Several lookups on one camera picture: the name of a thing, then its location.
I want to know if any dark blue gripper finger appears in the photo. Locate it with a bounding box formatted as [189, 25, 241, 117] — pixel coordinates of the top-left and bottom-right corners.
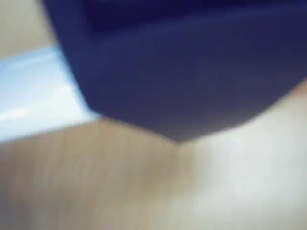
[153, 0, 307, 144]
[42, 0, 178, 144]

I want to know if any white glue stick blue cap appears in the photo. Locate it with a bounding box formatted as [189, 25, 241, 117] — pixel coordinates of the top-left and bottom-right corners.
[0, 45, 98, 142]

